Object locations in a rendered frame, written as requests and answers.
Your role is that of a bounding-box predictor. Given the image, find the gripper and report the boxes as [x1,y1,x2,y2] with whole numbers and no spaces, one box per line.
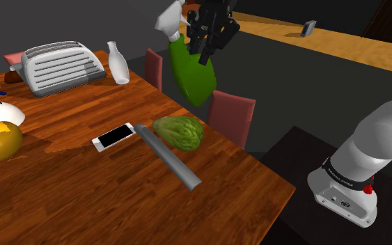
[185,0,242,66]

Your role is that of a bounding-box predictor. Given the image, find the green spray bottle white nozzle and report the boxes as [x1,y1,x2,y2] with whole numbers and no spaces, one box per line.
[154,0,217,108]

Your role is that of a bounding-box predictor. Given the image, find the red chair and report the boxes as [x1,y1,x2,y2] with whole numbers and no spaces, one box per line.
[205,89,257,150]
[144,47,164,93]

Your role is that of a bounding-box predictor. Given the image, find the white vase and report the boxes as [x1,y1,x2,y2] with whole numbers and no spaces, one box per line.
[107,40,131,86]

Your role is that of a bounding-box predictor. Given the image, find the green wrinkled vegetable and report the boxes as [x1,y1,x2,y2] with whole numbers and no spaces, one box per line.
[151,116,205,152]

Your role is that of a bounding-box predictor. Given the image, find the white phone black screen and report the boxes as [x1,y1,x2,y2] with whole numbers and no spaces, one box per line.
[91,122,137,153]

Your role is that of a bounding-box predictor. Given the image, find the wooden counter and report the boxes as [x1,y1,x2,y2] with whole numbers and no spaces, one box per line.
[178,2,392,78]

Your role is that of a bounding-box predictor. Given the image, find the grey toaster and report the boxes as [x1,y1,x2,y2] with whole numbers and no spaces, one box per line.
[11,40,108,99]

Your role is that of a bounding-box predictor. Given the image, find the pink flat thing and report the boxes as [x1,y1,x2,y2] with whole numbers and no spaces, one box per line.
[2,51,27,68]

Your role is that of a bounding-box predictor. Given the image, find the brown rounded thing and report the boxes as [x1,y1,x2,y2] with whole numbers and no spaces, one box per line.
[4,70,25,85]

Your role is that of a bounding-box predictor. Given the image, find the wooden table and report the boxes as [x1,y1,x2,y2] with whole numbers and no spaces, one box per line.
[0,49,297,245]

